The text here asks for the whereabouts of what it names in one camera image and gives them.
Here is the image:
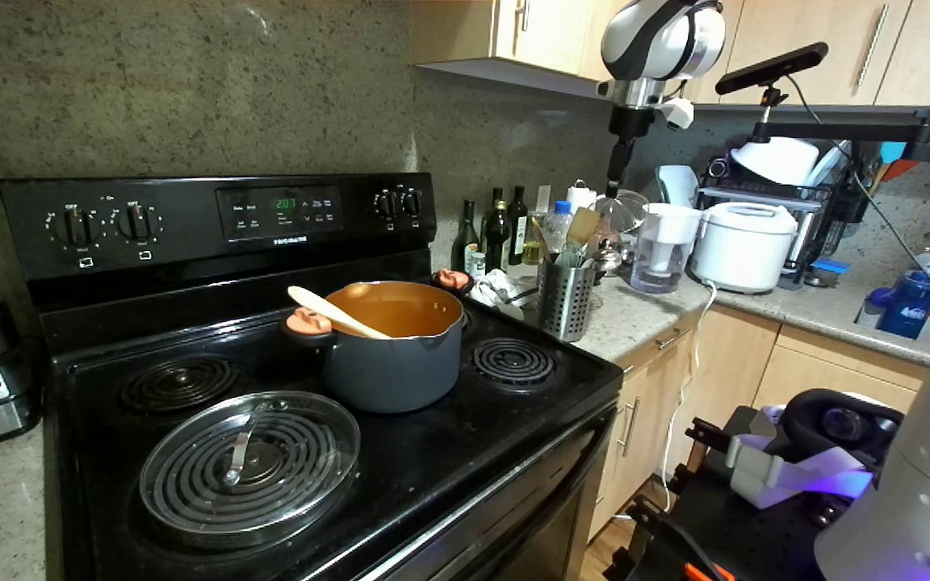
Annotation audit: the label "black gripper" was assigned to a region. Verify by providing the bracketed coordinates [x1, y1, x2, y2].
[605, 104, 659, 199]

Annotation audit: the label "perforated metal utensil holder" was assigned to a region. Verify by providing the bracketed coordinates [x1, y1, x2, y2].
[535, 251, 599, 347]

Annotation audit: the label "grey pot orange interior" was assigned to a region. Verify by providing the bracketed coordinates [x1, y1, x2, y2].
[281, 267, 476, 417]

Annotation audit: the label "black electric stove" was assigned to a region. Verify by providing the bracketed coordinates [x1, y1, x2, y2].
[0, 172, 626, 581]

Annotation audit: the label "white container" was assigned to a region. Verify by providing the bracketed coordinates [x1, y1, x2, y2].
[564, 178, 599, 214]

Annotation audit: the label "clear glass jar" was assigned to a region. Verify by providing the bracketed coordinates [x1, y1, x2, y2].
[591, 186, 653, 276]

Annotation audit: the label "white jug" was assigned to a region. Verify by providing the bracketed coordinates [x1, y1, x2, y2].
[656, 161, 705, 209]

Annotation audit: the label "clear plastic bottle blue cap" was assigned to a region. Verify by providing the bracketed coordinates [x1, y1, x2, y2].
[543, 198, 578, 263]

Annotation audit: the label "clear water filter pitcher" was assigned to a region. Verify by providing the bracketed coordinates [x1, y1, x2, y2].
[626, 199, 705, 298]

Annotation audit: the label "dark glass bottle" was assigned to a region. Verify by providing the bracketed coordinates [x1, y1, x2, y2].
[504, 184, 532, 267]
[453, 198, 480, 276]
[480, 186, 513, 276]

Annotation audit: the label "wooden upper cabinets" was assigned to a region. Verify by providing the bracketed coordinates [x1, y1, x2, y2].
[410, 0, 930, 114]

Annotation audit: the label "wooden cabinets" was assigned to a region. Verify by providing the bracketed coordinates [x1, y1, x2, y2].
[586, 305, 930, 543]
[410, 0, 930, 114]

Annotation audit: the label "white rice cooker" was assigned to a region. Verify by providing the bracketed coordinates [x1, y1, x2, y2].
[687, 199, 799, 298]

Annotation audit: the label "white plate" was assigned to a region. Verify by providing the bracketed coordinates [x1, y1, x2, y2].
[729, 136, 824, 192]

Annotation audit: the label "black dish rack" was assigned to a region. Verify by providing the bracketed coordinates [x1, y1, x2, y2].
[694, 134, 877, 291]

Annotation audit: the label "wooden lower cabinets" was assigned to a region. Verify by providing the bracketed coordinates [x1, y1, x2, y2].
[586, 305, 930, 543]

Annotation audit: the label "light wooden spoon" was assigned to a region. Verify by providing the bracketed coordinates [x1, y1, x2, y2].
[284, 282, 392, 342]

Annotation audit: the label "blue object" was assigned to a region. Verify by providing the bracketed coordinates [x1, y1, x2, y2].
[861, 267, 930, 342]

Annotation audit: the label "white black VR headset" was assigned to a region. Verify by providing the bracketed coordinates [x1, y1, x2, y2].
[719, 384, 908, 517]

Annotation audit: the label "black robot cart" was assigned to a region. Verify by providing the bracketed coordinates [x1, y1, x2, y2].
[605, 407, 845, 581]

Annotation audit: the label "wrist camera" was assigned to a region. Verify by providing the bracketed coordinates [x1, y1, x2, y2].
[659, 95, 698, 134]

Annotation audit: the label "black bar camera on stand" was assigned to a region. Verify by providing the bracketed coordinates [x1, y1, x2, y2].
[712, 39, 832, 143]

